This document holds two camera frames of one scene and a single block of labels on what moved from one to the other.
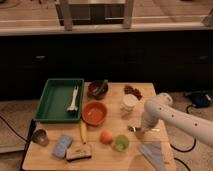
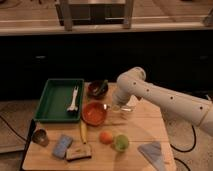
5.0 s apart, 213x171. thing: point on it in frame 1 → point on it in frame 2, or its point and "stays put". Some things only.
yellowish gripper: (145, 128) → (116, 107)
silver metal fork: (136, 129) → (126, 109)
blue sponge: (61, 147) stays put
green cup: (120, 143) stays put
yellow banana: (83, 130) stays put
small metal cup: (39, 136) stays put
